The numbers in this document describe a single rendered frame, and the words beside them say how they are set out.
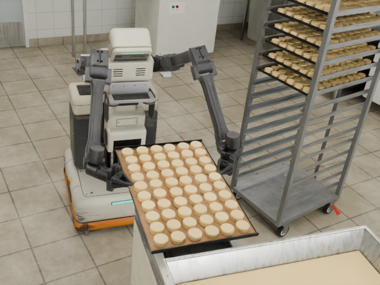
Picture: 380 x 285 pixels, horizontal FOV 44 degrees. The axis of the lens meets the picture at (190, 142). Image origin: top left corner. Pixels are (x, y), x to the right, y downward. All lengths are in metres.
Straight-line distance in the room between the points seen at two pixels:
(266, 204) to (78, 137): 1.32
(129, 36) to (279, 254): 1.59
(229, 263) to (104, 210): 1.88
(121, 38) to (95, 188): 1.02
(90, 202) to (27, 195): 0.66
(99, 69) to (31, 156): 1.92
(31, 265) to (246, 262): 1.95
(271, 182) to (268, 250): 2.31
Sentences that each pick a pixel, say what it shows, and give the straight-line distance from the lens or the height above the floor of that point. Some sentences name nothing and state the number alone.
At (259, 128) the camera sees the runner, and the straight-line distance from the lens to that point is 3.23.
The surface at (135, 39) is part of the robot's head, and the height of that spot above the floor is 1.28.
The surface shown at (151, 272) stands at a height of 0.82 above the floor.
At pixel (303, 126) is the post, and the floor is 0.87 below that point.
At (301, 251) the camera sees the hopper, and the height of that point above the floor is 1.29.
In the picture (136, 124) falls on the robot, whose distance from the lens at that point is 2.76.
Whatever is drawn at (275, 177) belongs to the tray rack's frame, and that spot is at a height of 0.15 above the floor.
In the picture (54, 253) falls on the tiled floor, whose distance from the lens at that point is 3.02.
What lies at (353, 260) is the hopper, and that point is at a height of 1.27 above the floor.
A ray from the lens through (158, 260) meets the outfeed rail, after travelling 1.69.
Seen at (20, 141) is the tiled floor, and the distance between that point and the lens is 4.07.
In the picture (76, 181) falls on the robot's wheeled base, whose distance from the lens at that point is 3.09.
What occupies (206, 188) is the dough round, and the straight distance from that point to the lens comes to 1.86.
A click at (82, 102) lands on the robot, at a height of 0.79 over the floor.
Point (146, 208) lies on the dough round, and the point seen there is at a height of 1.00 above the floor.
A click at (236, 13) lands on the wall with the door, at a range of 7.14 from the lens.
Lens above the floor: 2.10
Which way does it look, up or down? 31 degrees down
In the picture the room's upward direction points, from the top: 7 degrees clockwise
